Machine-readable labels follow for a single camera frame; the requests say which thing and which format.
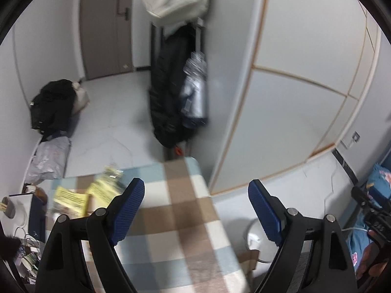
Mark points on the black backpack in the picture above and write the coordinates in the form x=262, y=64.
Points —
x=52, y=103

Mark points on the black hanging coat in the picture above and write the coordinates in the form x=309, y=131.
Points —
x=166, y=82

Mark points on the white wardrobe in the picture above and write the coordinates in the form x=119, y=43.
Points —
x=290, y=97

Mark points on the small orange item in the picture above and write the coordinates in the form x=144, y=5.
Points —
x=178, y=150

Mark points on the brown door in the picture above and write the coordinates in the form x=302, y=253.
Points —
x=100, y=36

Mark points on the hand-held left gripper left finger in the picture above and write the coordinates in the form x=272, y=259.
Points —
x=129, y=203

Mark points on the white printed box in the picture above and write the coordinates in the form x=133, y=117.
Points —
x=20, y=210

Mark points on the black skirting strip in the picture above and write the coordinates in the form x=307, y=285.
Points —
x=345, y=168

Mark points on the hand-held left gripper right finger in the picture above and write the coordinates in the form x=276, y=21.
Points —
x=264, y=210

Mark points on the beige bag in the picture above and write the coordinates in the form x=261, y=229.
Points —
x=81, y=97

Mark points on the brown cardboard piece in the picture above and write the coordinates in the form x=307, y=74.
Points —
x=248, y=261

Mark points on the grey plastic bag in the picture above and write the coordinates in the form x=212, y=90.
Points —
x=50, y=158

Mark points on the grey hanging bag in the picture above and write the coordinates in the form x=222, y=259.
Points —
x=195, y=100

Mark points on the blue printed bedsheet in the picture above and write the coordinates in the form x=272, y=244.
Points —
x=381, y=174

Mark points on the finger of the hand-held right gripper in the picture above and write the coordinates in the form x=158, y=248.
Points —
x=377, y=193

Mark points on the clear bag of bottles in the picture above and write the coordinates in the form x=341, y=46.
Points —
x=195, y=65

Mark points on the yellow snack packet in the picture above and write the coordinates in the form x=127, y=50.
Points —
x=68, y=201
x=104, y=189

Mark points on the checkered tablecloth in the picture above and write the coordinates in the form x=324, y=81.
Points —
x=183, y=219

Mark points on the white round trash bin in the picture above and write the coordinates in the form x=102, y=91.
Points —
x=256, y=238

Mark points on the wall socket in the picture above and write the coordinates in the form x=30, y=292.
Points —
x=356, y=136

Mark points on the person's right hand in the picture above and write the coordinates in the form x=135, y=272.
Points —
x=377, y=270

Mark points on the dark patterned snack packet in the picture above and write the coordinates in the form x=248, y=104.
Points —
x=113, y=171

